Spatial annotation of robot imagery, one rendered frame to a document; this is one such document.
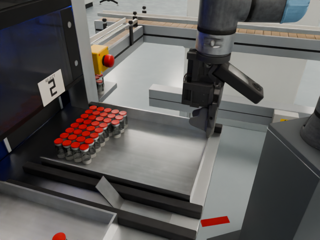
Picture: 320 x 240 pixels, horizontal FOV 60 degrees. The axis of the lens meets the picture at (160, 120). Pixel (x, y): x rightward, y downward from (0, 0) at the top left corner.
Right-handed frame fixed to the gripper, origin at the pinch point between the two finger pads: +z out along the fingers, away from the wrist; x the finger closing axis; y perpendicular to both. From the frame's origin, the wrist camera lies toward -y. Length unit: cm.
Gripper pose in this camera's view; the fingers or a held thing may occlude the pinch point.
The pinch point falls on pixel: (211, 133)
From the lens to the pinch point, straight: 67.9
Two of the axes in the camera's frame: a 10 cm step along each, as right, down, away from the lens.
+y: -9.5, -1.8, 2.4
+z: -0.2, 8.4, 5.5
